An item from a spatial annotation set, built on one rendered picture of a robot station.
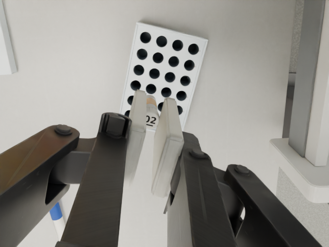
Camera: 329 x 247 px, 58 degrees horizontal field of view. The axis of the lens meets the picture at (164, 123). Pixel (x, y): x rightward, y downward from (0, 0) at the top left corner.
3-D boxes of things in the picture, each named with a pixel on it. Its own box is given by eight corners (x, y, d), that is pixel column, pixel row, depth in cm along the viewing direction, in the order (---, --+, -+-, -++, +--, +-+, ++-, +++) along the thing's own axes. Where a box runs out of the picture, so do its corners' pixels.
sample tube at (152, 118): (154, 110, 23) (156, 132, 19) (139, 106, 23) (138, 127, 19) (158, 95, 23) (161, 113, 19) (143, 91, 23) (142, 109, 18)
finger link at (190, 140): (182, 175, 11) (256, 192, 11) (175, 128, 16) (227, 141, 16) (171, 208, 12) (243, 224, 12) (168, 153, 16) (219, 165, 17)
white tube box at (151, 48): (179, 127, 41) (181, 137, 38) (119, 114, 41) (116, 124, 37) (203, 37, 37) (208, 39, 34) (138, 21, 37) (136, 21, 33)
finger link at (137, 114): (130, 192, 13) (113, 188, 13) (136, 133, 20) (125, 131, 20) (146, 131, 12) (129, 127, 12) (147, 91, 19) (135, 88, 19)
